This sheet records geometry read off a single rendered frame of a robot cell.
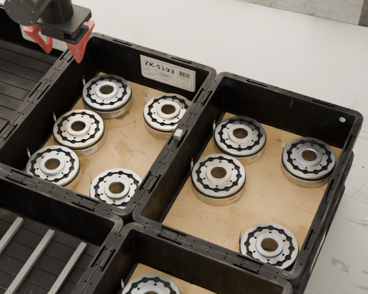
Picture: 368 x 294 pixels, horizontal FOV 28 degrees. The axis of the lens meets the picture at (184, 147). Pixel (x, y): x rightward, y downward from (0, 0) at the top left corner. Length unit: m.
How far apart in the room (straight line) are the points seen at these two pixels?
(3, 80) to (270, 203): 0.65
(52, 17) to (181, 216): 0.43
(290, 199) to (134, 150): 0.32
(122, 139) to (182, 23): 0.54
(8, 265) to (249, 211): 0.45
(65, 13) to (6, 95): 0.42
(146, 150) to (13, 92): 0.34
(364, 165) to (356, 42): 0.40
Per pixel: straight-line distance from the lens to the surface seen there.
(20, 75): 1.66
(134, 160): 1.45
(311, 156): 1.45
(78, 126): 1.50
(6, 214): 1.42
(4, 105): 1.60
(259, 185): 1.41
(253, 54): 1.86
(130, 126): 1.51
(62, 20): 1.25
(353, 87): 1.81
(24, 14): 1.17
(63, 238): 1.36
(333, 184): 1.30
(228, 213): 1.37
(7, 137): 1.41
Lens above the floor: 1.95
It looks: 50 degrees down
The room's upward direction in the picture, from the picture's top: 1 degrees counter-clockwise
